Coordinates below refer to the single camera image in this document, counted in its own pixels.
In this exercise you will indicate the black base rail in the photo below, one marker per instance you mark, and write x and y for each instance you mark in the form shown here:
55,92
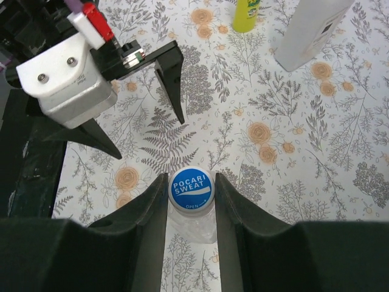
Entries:
30,167

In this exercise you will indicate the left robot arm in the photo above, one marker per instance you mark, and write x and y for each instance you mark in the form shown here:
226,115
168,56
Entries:
29,28

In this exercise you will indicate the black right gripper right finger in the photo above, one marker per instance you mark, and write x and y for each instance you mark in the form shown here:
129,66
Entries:
259,252

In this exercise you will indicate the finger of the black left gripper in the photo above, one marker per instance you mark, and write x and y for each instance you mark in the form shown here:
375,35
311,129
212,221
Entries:
168,62
88,133

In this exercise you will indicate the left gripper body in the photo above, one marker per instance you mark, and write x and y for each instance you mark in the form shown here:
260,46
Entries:
116,62

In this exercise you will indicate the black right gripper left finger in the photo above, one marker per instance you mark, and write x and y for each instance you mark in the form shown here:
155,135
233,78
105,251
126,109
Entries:
123,251

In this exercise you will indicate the white bottle black cap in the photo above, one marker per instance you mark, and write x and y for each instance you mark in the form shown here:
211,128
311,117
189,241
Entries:
308,31

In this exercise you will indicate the yellow squeeze bottle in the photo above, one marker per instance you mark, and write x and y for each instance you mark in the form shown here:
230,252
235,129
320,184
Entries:
245,15

